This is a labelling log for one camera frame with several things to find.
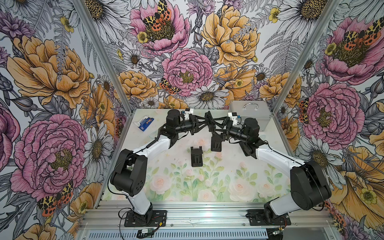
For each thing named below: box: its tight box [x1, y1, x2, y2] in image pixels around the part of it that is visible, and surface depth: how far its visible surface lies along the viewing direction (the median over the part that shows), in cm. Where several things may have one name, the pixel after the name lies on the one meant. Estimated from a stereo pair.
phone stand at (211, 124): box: [204, 110, 216, 136], surface depth 79 cm
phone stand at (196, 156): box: [190, 146, 203, 167], surface depth 93 cm
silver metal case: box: [230, 100, 272, 132], surface depth 104 cm
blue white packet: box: [138, 115, 155, 132], surface depth 114 cm
